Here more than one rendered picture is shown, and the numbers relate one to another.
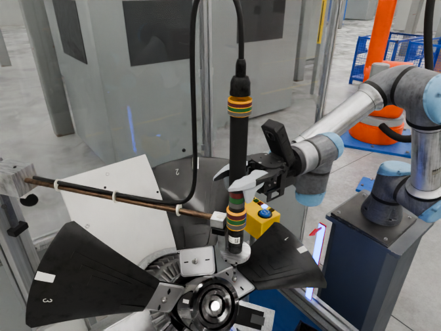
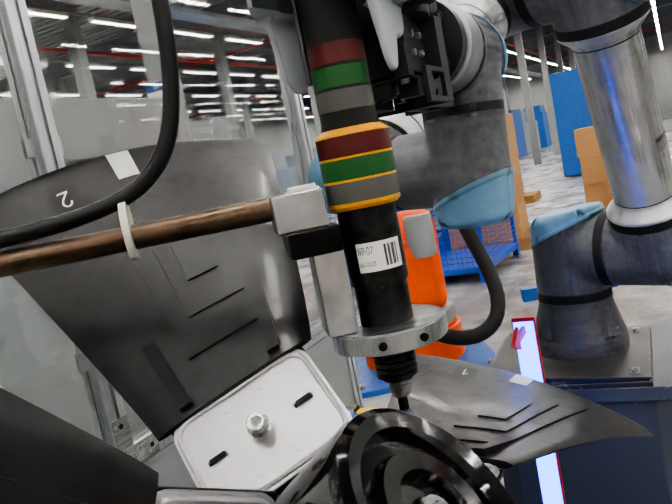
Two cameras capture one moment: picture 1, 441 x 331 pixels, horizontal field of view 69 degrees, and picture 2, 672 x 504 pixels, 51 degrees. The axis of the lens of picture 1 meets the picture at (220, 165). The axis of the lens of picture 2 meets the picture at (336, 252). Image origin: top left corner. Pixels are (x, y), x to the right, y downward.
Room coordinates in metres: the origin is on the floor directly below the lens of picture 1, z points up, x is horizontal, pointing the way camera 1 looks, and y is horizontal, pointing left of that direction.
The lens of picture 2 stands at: (0.19, 0.16, 1.39)
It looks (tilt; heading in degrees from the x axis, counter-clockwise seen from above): 7 degrees down; 335
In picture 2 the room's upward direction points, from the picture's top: 11 degrees counter-clockwise
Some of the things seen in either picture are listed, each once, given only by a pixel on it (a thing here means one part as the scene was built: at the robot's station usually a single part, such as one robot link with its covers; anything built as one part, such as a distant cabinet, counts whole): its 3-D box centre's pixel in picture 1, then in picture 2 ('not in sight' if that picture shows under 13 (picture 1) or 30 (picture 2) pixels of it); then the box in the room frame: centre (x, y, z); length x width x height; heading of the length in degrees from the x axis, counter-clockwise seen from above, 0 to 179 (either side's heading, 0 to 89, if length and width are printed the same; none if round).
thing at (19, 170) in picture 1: (11, 176); not in sight; (0.74, 0.56, 1.37); 0.10 x 0.07 x 0.09; 72
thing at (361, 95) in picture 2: (236, 202); (345, 101); (0.55, -0.03, 1.42); 0.03 x 0.03 x 0.01
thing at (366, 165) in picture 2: (236, 217); (357, 166); (0.55, -0.03, 1.38); 0.04 x 0.04 x 0.01
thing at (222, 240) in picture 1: (231, 236); (359, 263); (0.55, -0.02, 1.33); 0.09 x 0.07 x 0.10; 72
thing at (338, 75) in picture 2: (237, 197); (340, 78); (0.55, -0.03, 1.44); 0.03 x 0.03 x 0.01
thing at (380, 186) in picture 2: (235, 221); (362, 188); (0.55, -0.03, 1.37); 0.04 x 0.04 x 0.01
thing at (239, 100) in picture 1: (239, 106); not in sight; (0.55, -0.03, 1.63); 0.04 x 0.04 x 0.03
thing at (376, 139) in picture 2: (236, 211); (353, 144); (0.55, -0.03, 1.40); 0.04 x 0.04 x 0.01
